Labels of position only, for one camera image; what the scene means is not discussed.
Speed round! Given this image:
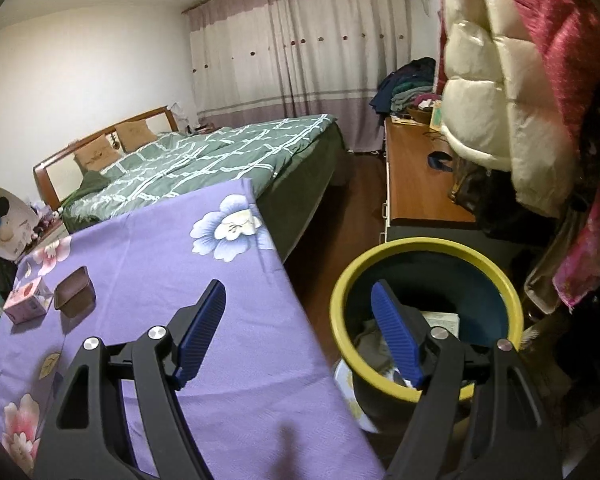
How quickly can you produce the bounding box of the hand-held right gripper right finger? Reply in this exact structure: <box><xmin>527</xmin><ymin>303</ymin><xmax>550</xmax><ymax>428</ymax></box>
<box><xmin>371</xmin><ymin>281</ymin><xmax>563</xmax><ymax>480</ymax></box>

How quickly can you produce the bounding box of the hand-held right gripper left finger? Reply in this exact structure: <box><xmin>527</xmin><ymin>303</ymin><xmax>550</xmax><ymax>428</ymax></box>
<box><xmin>32</xmin><ymin>280</ymin><xmax>227</xmax><ymax>480</ymax></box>

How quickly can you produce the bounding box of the blue bin with yellow rim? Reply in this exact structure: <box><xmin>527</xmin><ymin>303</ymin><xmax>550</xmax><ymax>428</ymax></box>
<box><xmin>329</xmin><ymin>238</ymin><xmax>525</xmax><ymax>433</ymax></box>

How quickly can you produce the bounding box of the white nightstand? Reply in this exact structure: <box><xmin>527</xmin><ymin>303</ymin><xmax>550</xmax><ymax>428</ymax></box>
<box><xmin>27</xmin><ymin>205</ymin><xmax>72</xmax><ymax>251</ymax></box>

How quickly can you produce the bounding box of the purple floral tablecloth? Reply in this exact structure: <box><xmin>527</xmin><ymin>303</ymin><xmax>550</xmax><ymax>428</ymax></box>
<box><xmin>0</xmin><ymin>178</ymin><xmax>386</xmax><ymax>480</ymax></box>

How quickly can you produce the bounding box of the wooden headboard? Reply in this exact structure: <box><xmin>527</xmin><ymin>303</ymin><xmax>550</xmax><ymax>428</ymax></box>
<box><xmin>33</xmin><ymin>106</ymin><xmax>178</xmax><ymax>211</ymax></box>

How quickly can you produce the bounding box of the pink carton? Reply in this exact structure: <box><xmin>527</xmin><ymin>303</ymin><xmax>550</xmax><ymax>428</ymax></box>
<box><xmin>3</xmin><ymin>277</ymin><xmax>53</xmax><ymax>323</ymax></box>

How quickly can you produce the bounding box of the dark green cloth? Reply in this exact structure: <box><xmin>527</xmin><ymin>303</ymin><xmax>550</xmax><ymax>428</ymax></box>
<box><xmin>79</xmin><ymin>170</ymin><xmax>107</xmax><ymax>197</ymax></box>

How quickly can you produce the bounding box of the brown tray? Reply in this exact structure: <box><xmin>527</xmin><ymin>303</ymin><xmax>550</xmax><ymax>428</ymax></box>
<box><xmin>54</xmin><ymin>266</ymin><xmax>97</xmax><ymax>317</ymax></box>

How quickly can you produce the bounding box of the brown pillow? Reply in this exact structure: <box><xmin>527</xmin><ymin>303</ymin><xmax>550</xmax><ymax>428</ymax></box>
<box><xmin>74</xmin><ymin>136</ymin><xmax>118</xmax><ymax>173</ymax></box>
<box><xmin>115</xmin><ymin>121</ymin><xmax>158</xmax><ymax>153</ymax></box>

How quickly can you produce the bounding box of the wooden cabinet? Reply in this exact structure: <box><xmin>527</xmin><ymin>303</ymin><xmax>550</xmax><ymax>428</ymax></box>
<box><xmin>380</xmin><ymin>117</ymin><xmax>481</xmax><ymax>246</ymax></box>

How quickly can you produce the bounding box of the brown handbag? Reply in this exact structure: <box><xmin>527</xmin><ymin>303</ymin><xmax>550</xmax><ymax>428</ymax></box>
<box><xmin>447</xmin><ymin>162</ymin><xmax>492</xmax><ymax>211</ymax></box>

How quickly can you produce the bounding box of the bed with green checked quilt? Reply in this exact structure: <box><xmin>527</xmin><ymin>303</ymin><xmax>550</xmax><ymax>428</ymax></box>
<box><xmin>60</xmin><ymin>115</ymin><xmax>353</xmax><ymax>266</ymax></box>

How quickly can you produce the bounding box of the pink patterned scarf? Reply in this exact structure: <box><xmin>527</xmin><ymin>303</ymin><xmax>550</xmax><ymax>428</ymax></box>
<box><xmin>552</xmin><ymin>185</ymin><xmax>600</xmax><ymax>311</ymax></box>

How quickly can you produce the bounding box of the pile of clothes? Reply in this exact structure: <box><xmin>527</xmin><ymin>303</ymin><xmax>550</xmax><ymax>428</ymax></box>
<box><xmin>370</xmin><ymin>57</ymin><xmax>443</xmax><ymax>126</ymax></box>

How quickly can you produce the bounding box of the white puffer jacket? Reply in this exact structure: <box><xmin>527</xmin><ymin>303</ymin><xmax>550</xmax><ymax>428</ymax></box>
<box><xmin>437</xmin><ymin>0</ymin><xmax>581</xmax><ymax>218</ymax></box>

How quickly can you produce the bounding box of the pink and white curtain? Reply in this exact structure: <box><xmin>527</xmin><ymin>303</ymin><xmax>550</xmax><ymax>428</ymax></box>
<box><xmin>182</xmin><ymin>0</ymin><xmax>416</xmax><ymax>153</ymax></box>

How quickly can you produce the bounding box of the red puffer jacket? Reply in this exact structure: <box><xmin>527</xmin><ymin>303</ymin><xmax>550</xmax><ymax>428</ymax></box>
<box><xmin>495</xmin><ymin>0</ymin><xmax>600</xmax><ymax>133</ymax></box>

